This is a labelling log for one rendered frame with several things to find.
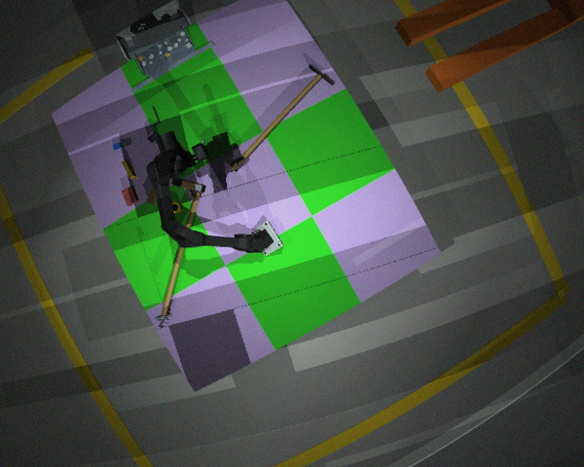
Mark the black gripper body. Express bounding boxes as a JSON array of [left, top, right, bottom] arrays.
[[177, 143, 209, 171]]

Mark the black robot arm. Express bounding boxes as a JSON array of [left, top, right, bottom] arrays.
[[146, 131, 274, 253]]

